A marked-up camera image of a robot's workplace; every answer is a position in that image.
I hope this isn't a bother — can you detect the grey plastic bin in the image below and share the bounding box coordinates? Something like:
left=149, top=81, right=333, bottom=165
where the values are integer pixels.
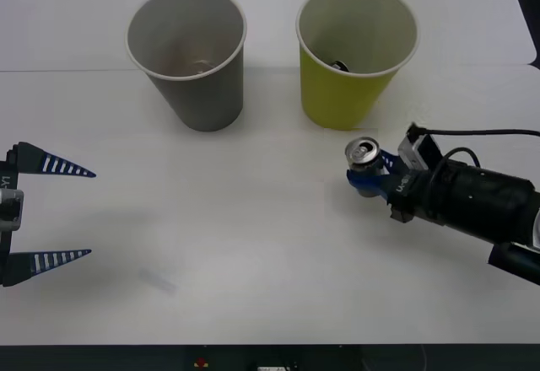
left=125, top=0, right=247, bottom=133

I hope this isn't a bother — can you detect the yellow-green plastic bin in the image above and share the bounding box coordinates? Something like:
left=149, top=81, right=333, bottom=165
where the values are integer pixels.
left=294, top=0, right=419, bottom=132

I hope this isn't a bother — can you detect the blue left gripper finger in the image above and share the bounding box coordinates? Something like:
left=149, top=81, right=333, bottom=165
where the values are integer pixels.
left=1, top=249, right=93, bottom=288
left=16, top=142, right=97, bottom=179

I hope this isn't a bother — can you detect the black drink can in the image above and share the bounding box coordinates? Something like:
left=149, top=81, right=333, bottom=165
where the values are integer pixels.
left=344, top=137, right=387, bottom=198

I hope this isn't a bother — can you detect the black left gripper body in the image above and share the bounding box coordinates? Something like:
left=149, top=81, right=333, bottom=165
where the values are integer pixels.
left=0, top=143, right=21, bottom=288

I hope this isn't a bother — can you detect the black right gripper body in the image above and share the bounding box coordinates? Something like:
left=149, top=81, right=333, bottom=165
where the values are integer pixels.
left=381, top=167, right=432, bottom=223

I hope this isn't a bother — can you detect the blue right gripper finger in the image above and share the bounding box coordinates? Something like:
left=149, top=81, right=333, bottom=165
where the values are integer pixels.
left=378, top=148, right=401, bottom=175
left=346, top=169, right=392, bottom=198

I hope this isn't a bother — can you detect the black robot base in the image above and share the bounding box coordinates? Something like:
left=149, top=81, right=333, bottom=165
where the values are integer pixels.
left=0, top=344, right=540, bottom=371

